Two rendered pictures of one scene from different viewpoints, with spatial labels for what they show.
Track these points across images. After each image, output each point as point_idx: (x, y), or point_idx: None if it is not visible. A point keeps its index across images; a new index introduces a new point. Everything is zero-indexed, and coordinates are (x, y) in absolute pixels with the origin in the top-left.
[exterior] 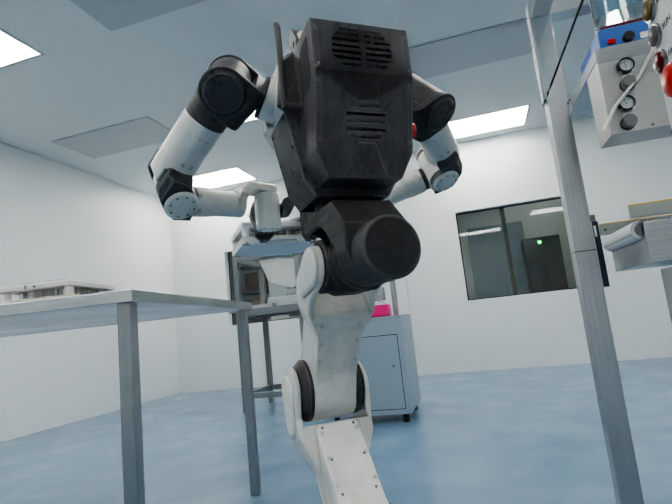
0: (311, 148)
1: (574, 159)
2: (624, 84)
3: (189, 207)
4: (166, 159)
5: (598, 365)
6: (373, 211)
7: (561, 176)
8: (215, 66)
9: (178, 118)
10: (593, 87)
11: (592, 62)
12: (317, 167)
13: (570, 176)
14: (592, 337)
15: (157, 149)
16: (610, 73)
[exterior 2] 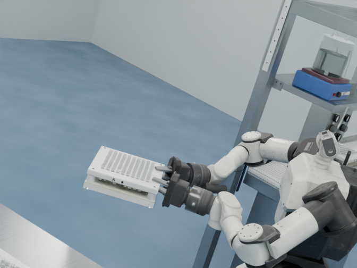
0: (341, 248)
1: (260, 116)
2: (333, 131)
3: None
4: (290, 249)
5: (215, 233)
6: (326, 264)
7: (252, 125)
8: (356, 220)
9: (307, 224)
10: (316, 115)
11: (326, 107)
12: (336, 254)
13: (254, 126)
14: None
15: (278, 233)
16: (331, 120)
